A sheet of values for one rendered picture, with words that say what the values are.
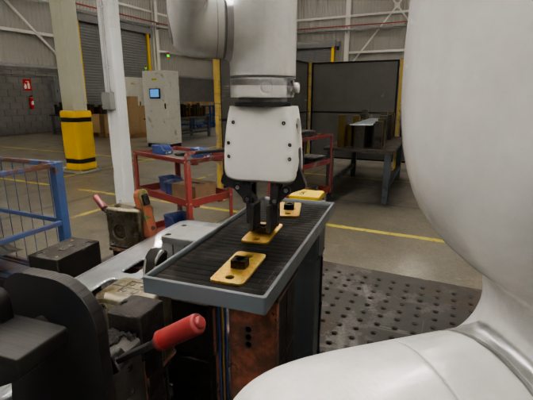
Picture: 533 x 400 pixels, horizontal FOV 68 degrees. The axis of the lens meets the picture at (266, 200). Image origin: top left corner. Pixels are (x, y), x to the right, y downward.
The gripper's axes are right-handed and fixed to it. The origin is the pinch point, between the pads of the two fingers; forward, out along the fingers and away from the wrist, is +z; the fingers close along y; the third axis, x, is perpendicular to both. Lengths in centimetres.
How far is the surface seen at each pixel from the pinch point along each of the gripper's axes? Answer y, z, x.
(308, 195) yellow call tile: -2.1, 2.7, -23.7
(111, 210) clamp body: 53, 14, -35
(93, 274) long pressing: 39.0, 18.8, -9.9
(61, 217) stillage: 182, 60, -147
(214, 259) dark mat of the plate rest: 2.8, 2.6, 10.6
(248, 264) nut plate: -1.8, 2.3, 11.5
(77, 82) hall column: 509, -38, -550
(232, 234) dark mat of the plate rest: 4.0, 2.7, 1.6
